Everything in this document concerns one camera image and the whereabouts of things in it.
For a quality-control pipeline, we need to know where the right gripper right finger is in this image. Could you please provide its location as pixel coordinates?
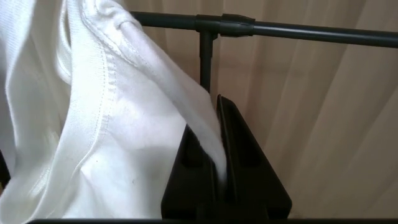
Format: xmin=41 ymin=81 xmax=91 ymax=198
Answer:
xmin=216 ymin=94 xmax=293 ymax=219

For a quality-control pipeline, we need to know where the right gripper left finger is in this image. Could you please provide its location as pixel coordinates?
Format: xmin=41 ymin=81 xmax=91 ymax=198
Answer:
xmin=161 ymin=124 xmax=219 ymax=219

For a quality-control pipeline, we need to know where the white printed t-shirt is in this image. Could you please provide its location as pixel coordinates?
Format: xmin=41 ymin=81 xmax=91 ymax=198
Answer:
xmin=0 ymin=0 xmax=228 ymax=220

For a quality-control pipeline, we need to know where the black clothes rack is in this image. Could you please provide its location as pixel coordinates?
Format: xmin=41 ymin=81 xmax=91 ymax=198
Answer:
xmin=129 ymin=11 xmax=398 ymax=94

